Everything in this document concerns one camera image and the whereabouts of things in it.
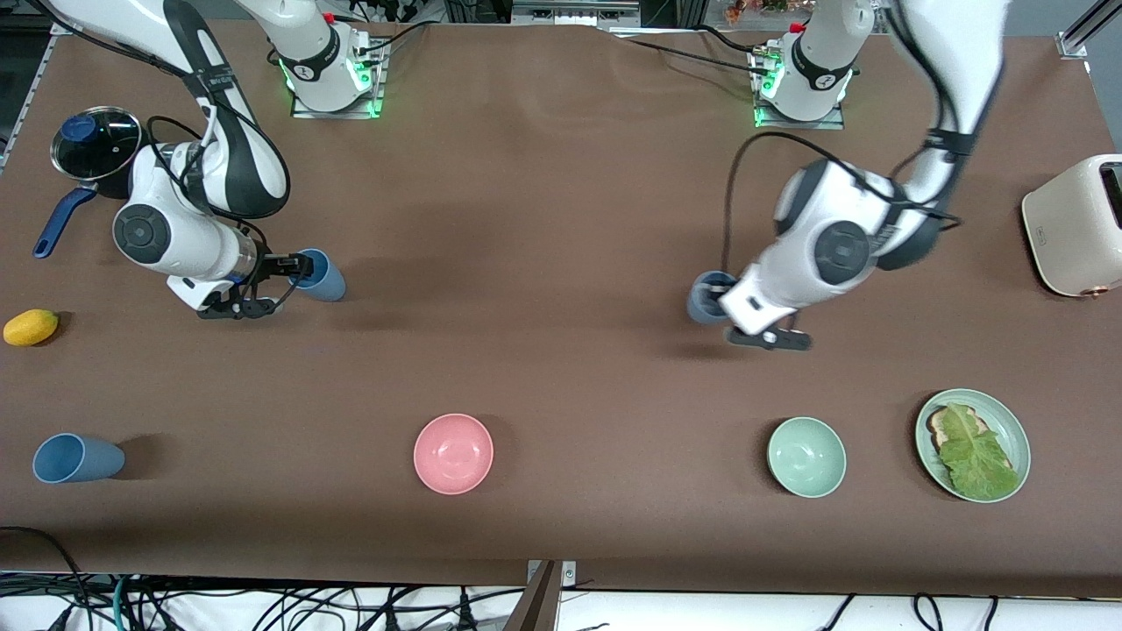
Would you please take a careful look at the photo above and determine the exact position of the blue plastic cup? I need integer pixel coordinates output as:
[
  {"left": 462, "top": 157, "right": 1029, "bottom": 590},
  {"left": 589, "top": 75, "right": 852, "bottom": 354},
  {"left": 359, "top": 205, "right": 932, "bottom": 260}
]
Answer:
[
  {"left": 293, "top": 248, "right": 346, "bottom": 303},
  {"left": 32, "top": 433, "right": 125, "bottom": 485},
  {"left": 687, "top": 271, "right": 739, "bottom": 327}
]

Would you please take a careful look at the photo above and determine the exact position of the mint green bowl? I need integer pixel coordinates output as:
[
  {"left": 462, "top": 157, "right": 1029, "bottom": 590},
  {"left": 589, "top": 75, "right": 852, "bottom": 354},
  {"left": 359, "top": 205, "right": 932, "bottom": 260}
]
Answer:
[{"left": 767, "top": 416, "right": 848, "bottom": 499}]

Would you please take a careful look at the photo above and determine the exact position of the yellow lemon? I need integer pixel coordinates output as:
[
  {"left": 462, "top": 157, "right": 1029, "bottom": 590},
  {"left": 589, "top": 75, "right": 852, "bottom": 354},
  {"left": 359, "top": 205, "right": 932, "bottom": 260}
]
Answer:
[{"left": 3, "top": 308, "right": 60, "bottom": 347}]

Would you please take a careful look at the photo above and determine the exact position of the glass lid with blue knob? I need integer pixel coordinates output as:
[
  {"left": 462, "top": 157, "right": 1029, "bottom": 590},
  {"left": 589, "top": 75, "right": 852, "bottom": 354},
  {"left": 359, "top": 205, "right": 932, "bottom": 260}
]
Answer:
[{"left": 50, "top": 105, "right": 143, "bottom": 182}]

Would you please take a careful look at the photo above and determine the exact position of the slice of brown bread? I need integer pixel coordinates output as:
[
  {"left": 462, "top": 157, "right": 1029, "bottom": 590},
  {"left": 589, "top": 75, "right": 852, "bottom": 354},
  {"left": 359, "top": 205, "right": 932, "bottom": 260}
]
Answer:
[{"left": 927, "top": 405, "right": 991, "bottom": 457}]

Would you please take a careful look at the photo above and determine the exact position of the pink bowl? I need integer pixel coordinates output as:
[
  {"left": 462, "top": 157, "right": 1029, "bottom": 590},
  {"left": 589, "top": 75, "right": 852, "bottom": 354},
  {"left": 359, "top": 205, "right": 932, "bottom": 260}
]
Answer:
[{"left": 413, "top": 414, "right": 494, "bottom": 496}]

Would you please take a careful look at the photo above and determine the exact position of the green lettuce leaf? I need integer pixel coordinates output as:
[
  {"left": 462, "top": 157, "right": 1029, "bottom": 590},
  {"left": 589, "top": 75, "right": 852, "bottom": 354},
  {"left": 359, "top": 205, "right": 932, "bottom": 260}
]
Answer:
[{"left": 938, "top": 403, "right": 1022, "bottom": 500}]

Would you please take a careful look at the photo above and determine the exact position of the mint green plate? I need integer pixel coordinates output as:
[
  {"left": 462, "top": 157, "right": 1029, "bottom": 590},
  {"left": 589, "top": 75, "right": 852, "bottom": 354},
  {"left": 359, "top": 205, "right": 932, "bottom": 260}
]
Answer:
[{"left": 915, "top": 388, "right": 1032, "bottom": 504}]

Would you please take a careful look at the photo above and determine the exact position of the cream white toaster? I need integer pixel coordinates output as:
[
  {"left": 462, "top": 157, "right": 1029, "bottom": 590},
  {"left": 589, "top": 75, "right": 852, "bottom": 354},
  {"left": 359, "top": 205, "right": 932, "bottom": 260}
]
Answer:
[{"left": 1021, "top": 154, "right": 1122, "bottom": 299}]

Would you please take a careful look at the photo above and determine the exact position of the black pot with blue handle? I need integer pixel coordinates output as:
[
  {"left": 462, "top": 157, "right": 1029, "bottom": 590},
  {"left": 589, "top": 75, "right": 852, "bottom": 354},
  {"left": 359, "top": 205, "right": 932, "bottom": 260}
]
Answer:
[{"left": 33, "top": 171, "right": 132, "bottom": 260}]

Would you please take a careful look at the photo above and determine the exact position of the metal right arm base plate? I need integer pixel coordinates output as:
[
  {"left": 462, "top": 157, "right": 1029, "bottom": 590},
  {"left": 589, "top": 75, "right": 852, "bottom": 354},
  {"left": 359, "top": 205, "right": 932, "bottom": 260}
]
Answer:
[{"left": 291, "top": 39, "right": 387, "bottom": 120}]

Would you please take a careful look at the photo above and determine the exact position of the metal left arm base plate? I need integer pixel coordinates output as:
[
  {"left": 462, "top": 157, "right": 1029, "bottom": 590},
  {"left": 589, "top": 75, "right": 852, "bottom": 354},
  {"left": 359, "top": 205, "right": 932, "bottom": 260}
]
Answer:
[{"left": 752, "top": 48, "right": 847, "bottom": 131}]

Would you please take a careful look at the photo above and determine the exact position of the black right arm base cable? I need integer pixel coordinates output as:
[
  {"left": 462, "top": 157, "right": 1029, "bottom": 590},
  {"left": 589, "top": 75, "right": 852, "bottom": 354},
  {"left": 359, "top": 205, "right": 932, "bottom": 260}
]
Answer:
[{"left": 351, "top": 18, "right": 432, "bottom": 58}]

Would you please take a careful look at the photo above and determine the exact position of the black arm base cable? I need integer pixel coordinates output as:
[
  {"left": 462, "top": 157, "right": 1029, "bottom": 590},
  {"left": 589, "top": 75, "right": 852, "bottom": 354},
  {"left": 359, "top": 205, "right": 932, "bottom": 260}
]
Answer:
[
  {"left": 351, "top": 18, "right": 432, "bottom": 58},
  {"left": 614, "top": 37, "right": 772, "bottom": 75}
]

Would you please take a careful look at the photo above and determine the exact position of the black left arm base cable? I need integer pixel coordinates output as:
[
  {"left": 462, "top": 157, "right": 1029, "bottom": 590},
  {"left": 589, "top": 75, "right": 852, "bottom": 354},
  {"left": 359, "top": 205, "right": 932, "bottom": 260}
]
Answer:
[{"left": 614, "top": 37, "right": 772, "bottom": 75}]

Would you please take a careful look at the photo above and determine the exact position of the black floor cable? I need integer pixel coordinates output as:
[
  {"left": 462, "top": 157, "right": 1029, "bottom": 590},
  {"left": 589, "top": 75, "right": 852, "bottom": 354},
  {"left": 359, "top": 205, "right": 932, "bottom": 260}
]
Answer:
[{"left": 0, "top": 526, "right": 97, "bottom": 631}]

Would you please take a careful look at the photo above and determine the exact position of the grey table edge post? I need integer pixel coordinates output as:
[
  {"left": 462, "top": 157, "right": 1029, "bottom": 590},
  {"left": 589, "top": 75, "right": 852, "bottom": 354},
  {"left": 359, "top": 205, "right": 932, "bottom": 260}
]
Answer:
[{"left": 517, "top": 559, "right": 579, "bottom": 631}]

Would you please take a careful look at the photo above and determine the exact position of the aluminium frame profile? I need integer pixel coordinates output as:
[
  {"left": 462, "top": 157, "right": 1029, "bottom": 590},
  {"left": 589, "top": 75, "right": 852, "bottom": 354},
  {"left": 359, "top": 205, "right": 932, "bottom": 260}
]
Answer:
[{"left": 1056, "top": 0, "right": 1122, "bottom": 59}]

